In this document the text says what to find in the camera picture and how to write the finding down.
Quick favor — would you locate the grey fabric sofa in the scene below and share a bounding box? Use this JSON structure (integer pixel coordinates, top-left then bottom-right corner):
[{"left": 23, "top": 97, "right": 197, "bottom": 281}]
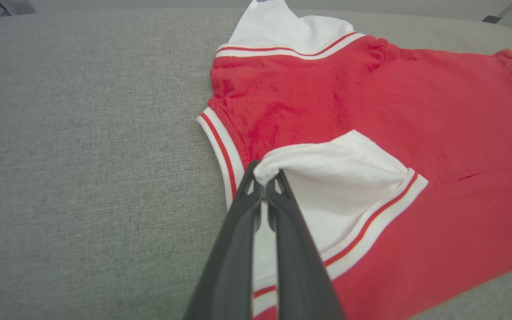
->
[{"left": 0, "top": 7, "right": 512, "bottom": 320}]

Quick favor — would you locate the red and white shirt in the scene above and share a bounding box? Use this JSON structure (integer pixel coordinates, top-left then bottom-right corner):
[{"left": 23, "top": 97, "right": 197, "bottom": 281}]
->
[{"left": 196, "top": 0, "right": 512, "bottom": 320}]

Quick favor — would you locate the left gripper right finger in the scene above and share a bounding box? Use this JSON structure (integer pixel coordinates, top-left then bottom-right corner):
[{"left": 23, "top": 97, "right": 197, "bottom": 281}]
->
[{"left": 264, "top": 168, "right": 346, "bottom": 320}]

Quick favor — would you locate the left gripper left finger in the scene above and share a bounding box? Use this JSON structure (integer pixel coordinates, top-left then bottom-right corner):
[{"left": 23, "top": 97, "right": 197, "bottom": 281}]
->
[{"left": 184, "top": 160, "right": 264, "bottom": 320}]

